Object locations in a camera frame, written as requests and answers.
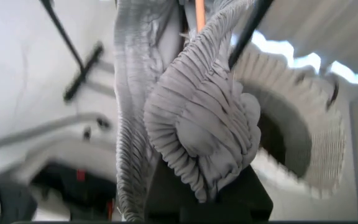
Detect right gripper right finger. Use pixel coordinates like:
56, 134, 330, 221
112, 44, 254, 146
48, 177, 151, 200
216, 164, 274, 222

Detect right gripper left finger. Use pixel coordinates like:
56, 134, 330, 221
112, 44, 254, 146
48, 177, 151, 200
144, 157, 209, 222

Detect pale grey shorts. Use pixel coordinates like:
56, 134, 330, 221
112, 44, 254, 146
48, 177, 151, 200
112, 0, 262, 222

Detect pink clothes hanger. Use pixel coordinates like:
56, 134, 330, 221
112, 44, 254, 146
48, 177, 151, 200
195, 0, 206, 33

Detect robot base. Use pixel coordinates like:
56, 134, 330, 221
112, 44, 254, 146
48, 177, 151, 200
0, 136, 118, 222

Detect white laundry basket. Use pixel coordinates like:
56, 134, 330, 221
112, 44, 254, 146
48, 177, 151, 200
231, 46, 348, 200

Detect black clothes rack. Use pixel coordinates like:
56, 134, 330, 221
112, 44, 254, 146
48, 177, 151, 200
38, 0, 275, 103

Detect black cable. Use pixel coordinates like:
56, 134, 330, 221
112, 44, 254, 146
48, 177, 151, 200
0, 111, 112, 151

